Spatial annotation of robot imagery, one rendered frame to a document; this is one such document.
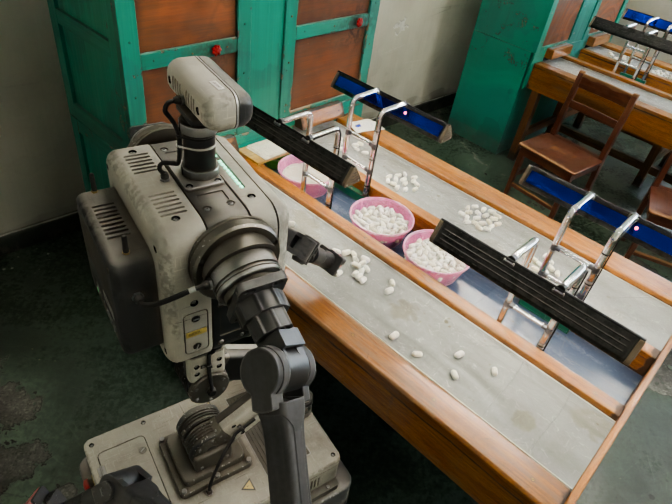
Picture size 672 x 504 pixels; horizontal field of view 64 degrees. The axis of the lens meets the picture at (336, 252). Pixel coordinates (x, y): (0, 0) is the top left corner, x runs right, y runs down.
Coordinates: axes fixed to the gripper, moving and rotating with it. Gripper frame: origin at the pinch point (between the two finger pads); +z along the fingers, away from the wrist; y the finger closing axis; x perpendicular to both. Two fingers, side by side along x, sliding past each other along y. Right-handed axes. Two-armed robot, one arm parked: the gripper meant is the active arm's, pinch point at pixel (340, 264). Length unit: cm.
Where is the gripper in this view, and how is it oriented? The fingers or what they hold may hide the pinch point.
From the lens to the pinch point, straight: 182.4
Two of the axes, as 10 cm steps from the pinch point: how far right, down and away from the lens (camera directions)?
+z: 4.7, 1.9, 8.6
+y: -7.0, -5.1, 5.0
